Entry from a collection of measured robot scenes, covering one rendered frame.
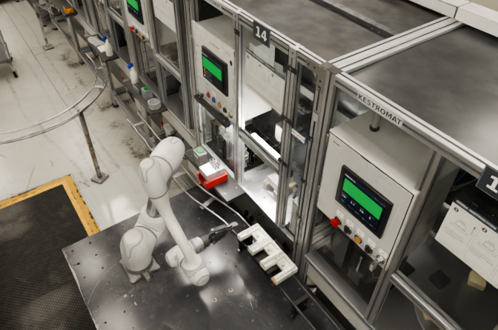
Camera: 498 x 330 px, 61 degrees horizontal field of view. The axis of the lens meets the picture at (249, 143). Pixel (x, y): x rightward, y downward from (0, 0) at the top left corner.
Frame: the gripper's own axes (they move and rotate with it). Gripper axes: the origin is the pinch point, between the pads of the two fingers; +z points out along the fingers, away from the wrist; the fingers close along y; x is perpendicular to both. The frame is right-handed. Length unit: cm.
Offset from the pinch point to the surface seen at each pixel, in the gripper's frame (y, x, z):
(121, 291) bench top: -20, 10, -67
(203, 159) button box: 11, 48, 10
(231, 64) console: 87, 28, 20
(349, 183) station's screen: 77, -60, 17
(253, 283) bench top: -19.8, -27.8, -3.6
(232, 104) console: 62, 28, 20
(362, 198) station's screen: 75, -67, 17
